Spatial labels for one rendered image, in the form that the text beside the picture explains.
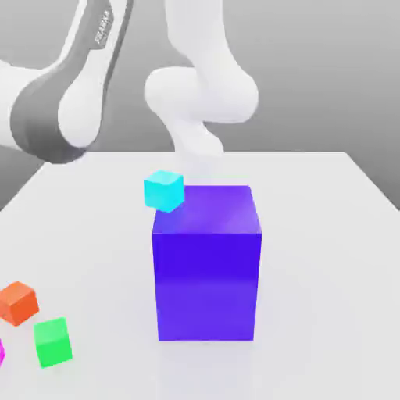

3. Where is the small cyan cube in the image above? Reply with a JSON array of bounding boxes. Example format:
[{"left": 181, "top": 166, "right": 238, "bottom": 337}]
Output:
[{"left": 143, "top": 170, "right": 185, "bottom": 213}]

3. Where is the small green cube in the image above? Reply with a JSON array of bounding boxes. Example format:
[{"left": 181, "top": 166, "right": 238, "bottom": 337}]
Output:
[{"left": 33, "top": 316, "right": 73, "bottom": 369}]

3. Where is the small orange cube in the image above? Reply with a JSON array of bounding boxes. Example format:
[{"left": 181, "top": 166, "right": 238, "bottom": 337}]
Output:
[{"left": 0, "top": 280, "right": 41, "bottom": 327}]

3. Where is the large purple box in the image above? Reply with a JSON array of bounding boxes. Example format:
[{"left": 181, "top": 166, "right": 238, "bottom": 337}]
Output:
[{"left": 152, "top": 184, "right": 263, "bottom": 342}]

